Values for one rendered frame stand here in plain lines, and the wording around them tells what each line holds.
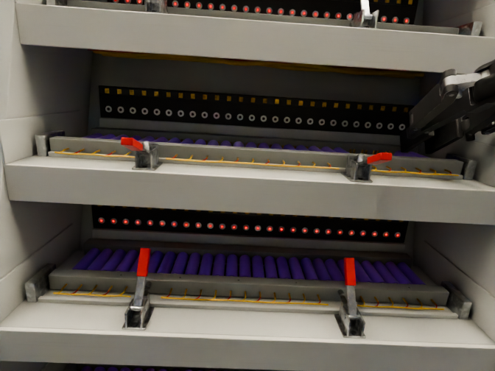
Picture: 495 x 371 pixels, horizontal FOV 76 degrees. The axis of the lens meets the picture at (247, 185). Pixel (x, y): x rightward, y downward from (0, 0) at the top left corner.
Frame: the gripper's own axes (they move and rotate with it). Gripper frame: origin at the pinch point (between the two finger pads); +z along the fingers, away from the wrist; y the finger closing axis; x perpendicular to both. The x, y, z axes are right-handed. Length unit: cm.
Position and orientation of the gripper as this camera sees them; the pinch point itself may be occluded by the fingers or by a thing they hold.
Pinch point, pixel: (428, 135)
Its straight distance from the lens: 51.9
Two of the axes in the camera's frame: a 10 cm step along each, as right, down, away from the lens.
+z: -0.5, 2.2, 9.7
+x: -0.4, 9.7, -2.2
